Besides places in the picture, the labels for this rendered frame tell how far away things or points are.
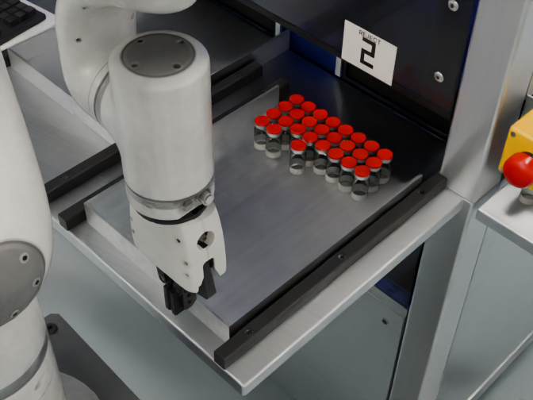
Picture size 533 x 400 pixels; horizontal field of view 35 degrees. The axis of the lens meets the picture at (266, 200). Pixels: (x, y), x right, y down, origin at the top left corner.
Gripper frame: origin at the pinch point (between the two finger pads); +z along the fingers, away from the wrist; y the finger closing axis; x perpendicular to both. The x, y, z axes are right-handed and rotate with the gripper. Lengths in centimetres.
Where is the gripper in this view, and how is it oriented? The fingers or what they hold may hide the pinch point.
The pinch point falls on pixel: (180, 293)
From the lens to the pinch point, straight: 92.8
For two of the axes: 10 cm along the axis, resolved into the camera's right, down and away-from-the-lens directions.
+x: -7.0, 5.0, -5.1
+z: -0.2, 7.0, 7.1
